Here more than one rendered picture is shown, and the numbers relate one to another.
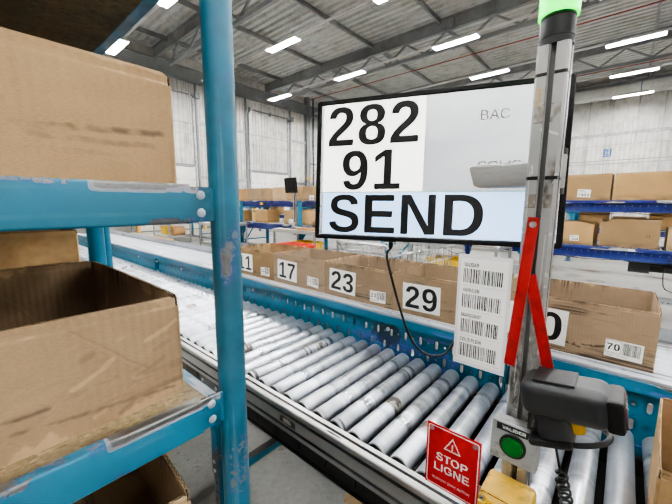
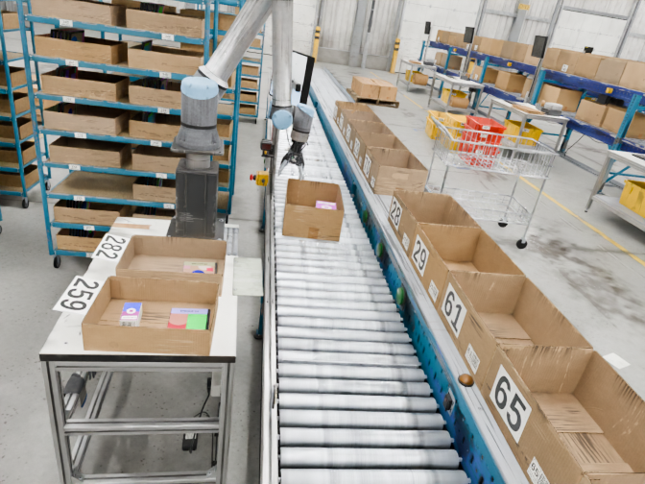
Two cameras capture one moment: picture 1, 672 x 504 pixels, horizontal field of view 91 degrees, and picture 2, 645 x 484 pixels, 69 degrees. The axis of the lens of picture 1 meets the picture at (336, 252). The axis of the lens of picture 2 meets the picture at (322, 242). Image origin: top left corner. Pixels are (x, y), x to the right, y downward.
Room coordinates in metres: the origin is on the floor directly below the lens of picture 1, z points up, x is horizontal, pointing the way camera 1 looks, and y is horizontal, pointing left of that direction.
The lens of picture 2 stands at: (-1.32, -2.28, 1.78)
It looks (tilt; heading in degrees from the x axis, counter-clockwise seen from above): 26 degrees down; 39
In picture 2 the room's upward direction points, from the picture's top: 9 degrees clockwise
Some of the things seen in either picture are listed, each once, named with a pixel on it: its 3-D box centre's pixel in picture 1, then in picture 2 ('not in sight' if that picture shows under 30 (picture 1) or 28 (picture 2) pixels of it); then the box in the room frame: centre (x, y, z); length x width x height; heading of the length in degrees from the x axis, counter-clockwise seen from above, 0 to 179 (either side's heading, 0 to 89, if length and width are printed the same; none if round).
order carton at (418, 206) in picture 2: not in sight; (430, 224); (0.56, -1.36, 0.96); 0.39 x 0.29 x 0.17; 50
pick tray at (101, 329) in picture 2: not in sight; (156, 313); (-0.66, -1.08, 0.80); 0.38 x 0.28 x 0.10; 139
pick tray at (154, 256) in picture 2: not in sight; (175, 264); (-0.44, -0.83, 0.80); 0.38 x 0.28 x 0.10; 141
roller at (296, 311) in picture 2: not in sight; (339, 315); (-0.06, -1.39, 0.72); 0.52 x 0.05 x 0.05; 139
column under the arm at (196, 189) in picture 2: not in sight; (197, 198); (-0.14, -0.53, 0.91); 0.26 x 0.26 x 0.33; 52
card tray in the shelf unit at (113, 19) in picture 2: not in sight; (82, 10); (-0.10, 0.70, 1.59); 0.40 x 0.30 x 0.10; 137
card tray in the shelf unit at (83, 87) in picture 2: not in sight; (87, 84); (-0.09, 0.70, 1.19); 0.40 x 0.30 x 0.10; 139
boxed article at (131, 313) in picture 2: not in sight; (131, 316); (-0.72, -1.02, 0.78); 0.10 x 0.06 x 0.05; 54
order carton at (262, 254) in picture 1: (272, 260); (352, 115); (2.10, 0.41, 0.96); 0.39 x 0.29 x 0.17; 50
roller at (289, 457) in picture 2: not in sight; (370, 458); (-0.49, -1.88, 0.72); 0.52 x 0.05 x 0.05; 139
